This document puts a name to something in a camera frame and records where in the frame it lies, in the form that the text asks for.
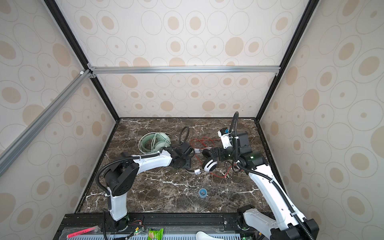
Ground white black red headphones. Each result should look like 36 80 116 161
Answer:
186 147 218 175

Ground black vertical frame post right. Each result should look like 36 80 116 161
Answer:
255 0 319 123

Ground black vertical frame post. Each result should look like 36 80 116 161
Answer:
44 0 120 122
255 0 319 123

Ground white spoon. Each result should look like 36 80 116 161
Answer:
196 231 223 240

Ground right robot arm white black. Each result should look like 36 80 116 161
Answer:
203 112 319 240

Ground pink marker pen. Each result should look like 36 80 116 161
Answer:
67 226 99 239

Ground black vertical frame post left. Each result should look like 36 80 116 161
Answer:
44 0 120 122

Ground green snack packet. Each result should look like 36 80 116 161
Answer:
148 229 164 240

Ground small blue tape roll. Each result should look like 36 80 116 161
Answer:
199 188 208 199

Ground horizontal aluminium rail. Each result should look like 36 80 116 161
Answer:
87 66 280 76

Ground red headphone cable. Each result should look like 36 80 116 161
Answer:
189 136 241 180

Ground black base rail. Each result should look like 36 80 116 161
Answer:
54 211 267 240

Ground mint green headphones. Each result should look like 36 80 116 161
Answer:
138 132 171 154

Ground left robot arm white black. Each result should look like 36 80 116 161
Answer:
95 127 195 224

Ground diagonal aluminium rail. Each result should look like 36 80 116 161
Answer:
1 70 91 175

